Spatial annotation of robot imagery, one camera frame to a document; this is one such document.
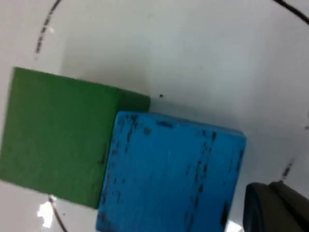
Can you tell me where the grey-framed whiteboard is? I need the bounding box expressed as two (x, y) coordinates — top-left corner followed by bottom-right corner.
(0, 0), (309, 232)

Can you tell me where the blue cube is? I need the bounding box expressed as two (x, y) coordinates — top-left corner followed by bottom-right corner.
(95, 110), (247, 232)

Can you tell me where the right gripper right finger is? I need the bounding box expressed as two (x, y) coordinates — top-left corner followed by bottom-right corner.
(268, 181), (309, 232)

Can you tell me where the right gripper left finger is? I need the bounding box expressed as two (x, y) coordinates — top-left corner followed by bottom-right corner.
(242, 183), (305, 232)

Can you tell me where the green cube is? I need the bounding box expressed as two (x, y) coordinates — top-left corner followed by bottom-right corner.
(0, 67), (151, 210)

